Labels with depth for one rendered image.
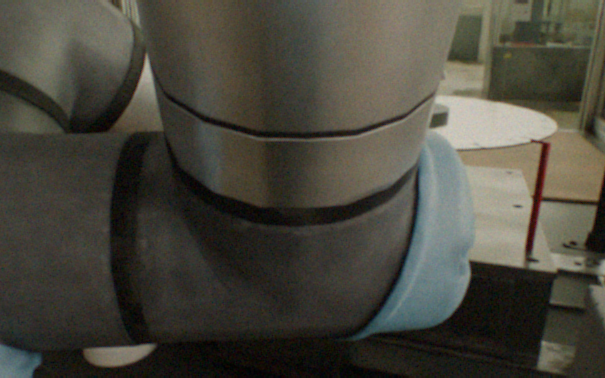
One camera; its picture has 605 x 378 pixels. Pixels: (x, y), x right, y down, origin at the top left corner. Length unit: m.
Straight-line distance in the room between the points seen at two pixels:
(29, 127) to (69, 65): 0.04
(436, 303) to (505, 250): 0.34
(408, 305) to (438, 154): 0.05
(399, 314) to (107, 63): 0.16
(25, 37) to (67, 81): 0.02
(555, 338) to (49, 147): 0.50
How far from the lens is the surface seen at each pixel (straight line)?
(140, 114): 0.25
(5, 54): 0.21
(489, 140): 0.48
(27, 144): 0.18
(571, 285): 0.67
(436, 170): 0.16
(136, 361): 0.51
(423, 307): 0.16
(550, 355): 0.53
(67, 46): 0.23
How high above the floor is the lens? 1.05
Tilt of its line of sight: 19 degrees down
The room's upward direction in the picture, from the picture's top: straight up
